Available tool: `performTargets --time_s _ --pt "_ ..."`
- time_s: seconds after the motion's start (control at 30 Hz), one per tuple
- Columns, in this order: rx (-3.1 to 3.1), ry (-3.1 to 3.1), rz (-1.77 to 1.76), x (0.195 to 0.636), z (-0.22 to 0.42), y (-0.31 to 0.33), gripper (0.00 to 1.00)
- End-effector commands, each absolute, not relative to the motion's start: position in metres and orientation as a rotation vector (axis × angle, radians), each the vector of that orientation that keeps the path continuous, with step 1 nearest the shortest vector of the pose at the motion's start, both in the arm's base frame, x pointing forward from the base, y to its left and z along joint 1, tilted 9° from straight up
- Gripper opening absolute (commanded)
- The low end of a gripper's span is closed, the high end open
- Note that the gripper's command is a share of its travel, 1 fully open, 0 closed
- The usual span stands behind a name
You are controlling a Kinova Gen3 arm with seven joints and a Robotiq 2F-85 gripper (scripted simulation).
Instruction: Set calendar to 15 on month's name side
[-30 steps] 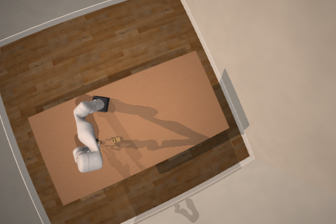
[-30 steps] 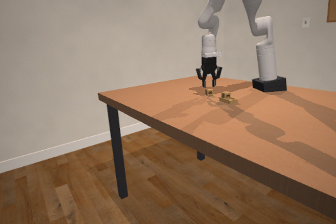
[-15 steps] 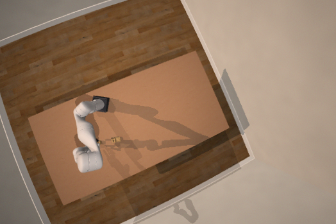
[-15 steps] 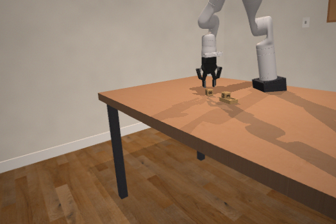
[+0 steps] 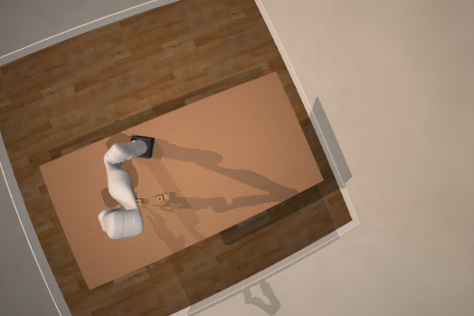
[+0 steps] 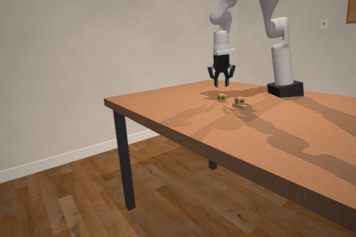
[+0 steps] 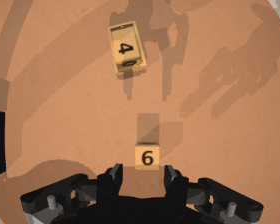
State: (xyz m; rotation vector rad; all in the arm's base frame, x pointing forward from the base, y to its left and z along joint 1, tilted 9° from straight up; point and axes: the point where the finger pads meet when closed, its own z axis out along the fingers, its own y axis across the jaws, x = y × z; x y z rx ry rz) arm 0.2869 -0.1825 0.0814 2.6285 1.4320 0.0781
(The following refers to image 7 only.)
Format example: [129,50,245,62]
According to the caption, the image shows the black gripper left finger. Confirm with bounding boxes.
[20,163,124,224]

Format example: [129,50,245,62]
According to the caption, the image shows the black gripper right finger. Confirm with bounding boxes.
[157,165,264,224]

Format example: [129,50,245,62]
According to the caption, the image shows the tan cube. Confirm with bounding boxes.
[135,142,160,169]
[112,36,141,69]

